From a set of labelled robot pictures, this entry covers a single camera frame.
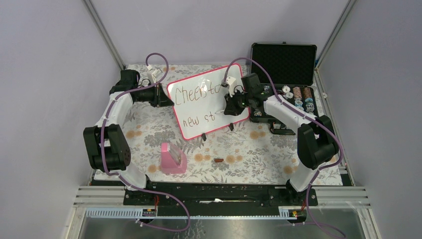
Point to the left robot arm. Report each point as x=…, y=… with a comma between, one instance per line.
x=106, y=144

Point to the pink framed whiteboard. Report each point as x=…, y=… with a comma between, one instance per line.
x=197, y=98

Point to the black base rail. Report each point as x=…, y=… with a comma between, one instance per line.
x=218, y=199

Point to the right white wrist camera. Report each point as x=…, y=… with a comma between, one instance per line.
x=230, y=83

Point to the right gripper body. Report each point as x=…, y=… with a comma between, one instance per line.
x=238, y=102

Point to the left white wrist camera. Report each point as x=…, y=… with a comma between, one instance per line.
x=154, y=74

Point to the white slotted cable duct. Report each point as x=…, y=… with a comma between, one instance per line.
x=148, y=213

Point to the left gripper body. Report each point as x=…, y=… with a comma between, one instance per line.
x=152, y=94

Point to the pink eraser holder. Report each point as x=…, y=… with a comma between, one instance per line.
x=173, y=159

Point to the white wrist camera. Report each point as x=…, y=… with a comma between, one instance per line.
x=230, y=83
x=154, y=74

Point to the black poker chip case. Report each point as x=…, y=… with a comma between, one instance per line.
x=291, y=68

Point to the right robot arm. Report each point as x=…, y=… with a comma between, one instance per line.
x=317, y=143

